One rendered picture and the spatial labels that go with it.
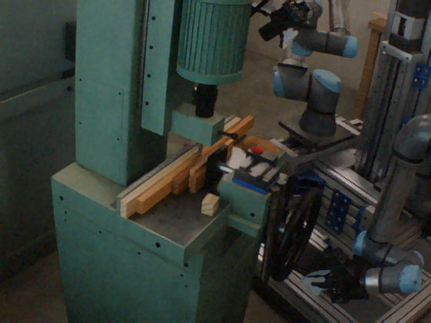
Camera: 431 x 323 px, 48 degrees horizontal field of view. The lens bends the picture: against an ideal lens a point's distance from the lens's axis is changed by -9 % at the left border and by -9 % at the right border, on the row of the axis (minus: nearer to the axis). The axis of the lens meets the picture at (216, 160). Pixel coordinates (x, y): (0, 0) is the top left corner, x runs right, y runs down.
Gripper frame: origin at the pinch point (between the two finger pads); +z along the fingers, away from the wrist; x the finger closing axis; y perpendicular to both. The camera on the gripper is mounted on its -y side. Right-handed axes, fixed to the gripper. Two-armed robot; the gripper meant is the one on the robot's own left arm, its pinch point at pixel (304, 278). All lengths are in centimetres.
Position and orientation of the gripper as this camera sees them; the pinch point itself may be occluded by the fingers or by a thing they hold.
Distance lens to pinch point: 153.6
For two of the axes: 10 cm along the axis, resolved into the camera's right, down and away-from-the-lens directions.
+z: -8.0, 1.3, 5.9
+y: 3.3, 9.1, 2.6
